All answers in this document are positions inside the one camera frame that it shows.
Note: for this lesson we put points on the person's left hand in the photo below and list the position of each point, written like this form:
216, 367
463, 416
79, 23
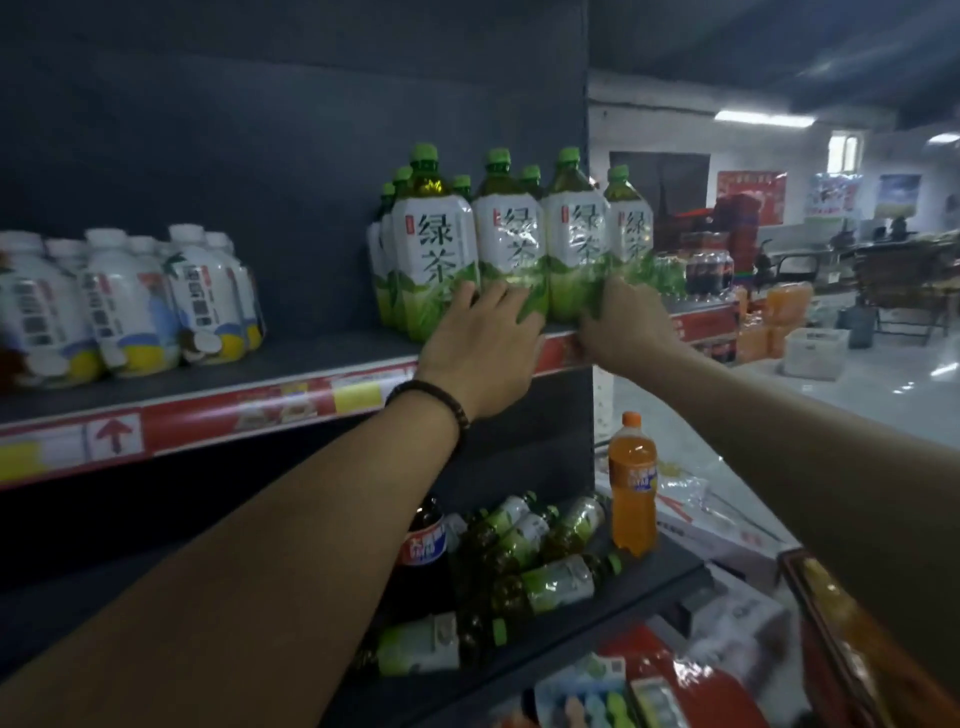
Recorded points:
480, 360

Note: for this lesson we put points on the person's right hand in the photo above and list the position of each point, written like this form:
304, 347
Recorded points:
630, 330

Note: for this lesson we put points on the row of large tea bottles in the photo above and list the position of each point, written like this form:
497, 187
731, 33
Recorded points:
435, 247

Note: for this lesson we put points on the large orange soda bottle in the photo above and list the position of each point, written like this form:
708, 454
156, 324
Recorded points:
634, 487

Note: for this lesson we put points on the large dark soda bottle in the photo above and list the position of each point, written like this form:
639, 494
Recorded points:
420, 555

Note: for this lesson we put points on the pile of green tea bottles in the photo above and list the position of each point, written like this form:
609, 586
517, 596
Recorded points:
555, 585

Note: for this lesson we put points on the dark grey metal shelf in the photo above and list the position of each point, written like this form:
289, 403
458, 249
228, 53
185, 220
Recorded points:
225, 150

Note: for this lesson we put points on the cluster of white drink bottles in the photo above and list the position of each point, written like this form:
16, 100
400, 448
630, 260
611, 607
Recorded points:
127, 307

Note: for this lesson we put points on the person's left forearm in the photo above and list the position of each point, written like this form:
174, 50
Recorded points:
262, 585

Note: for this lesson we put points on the person's right forearm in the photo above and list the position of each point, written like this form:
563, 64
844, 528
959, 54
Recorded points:
825, 480

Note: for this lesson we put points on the red shelf price strip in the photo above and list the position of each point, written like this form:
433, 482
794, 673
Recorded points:
187, 420

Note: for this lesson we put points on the stack of red baskets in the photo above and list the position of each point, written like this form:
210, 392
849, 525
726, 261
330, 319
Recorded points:
735, 240

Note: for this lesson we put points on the stack of orange drink packs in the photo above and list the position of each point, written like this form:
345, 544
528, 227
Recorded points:
780, 307

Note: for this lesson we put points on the dark double door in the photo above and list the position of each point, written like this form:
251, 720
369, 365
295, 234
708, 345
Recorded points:
682, 187

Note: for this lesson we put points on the white plastic crate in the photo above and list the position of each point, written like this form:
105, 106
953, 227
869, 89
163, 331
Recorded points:
817, 356

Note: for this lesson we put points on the flat white red carton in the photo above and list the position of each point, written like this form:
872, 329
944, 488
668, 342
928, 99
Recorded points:
712, 525

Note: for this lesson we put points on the ceiling light strip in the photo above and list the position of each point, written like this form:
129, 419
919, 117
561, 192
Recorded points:
765, 118

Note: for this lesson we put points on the small window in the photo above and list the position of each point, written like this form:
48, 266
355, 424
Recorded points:
845, 152

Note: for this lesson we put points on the white carton box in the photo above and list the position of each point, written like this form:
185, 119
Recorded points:
742, 615

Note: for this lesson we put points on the blue pack of coloured sponges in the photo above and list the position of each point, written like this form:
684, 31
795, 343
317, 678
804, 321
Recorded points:
592, 705

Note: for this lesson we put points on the red plastic basket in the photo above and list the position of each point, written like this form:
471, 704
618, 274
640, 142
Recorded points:
817, 675

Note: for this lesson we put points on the red wall poster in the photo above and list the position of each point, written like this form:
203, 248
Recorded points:
750, 187

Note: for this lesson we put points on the blue wall poster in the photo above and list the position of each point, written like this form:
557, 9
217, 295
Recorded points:
832, 196
898, 196

